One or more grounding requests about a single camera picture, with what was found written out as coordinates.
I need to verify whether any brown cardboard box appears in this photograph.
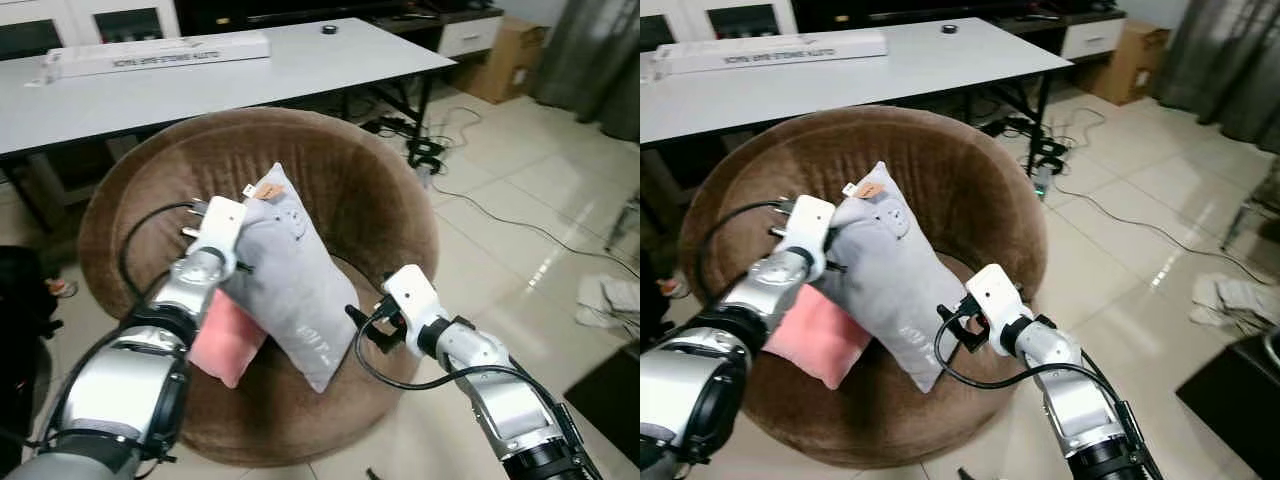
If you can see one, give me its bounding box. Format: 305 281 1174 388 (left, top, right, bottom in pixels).
1077 20 1172 107
461 15 547 105

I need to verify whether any thin black floor cable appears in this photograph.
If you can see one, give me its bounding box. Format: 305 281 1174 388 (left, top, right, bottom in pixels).
430 184 641 282
1050 184 1280 287

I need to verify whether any white table with black legs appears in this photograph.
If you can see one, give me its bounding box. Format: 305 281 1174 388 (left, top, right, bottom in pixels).
640 15 1075 201
0 18 459 233

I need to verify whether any brown round plush sofa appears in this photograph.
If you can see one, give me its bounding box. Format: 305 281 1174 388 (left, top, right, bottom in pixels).
78 107 442 469
679 105 1042 469

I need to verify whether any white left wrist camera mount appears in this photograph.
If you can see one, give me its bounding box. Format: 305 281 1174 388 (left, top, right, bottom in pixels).
790 195 838 262
200 196 249 264

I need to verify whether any white crumpled cloth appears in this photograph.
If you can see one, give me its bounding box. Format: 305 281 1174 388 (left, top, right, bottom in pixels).
1189 271 1280 337
575 274 641 332

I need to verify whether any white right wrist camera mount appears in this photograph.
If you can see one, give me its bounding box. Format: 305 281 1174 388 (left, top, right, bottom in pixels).
965 264 1024 337
383 264 442 337

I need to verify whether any long white printed box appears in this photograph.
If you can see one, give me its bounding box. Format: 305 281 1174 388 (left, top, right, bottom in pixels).
40 32 272 82
649 28 889 77

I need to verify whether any pink square pillow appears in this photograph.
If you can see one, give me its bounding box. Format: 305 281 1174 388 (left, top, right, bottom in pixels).
761 285 874 392
188 288 270 390

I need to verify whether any grey curtain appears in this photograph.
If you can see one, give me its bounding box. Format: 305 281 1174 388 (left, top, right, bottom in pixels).
1154 0 1280 153
529 0 641 142

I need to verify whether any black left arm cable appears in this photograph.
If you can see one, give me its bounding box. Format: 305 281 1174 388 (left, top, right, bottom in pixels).
696 199 797 303
119 202 217 303

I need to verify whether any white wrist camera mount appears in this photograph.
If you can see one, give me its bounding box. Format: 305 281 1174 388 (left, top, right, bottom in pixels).
790 195 838 262
965 264 1024 337
200 196 249 264
383 264 442 337

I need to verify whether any white drawer unit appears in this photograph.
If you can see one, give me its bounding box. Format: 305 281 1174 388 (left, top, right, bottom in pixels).
1059 15 1127 60
437 12 505 59

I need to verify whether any white glass door cabinet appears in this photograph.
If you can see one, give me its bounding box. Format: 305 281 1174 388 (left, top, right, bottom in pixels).
640 0 799 52
0 0 182 62

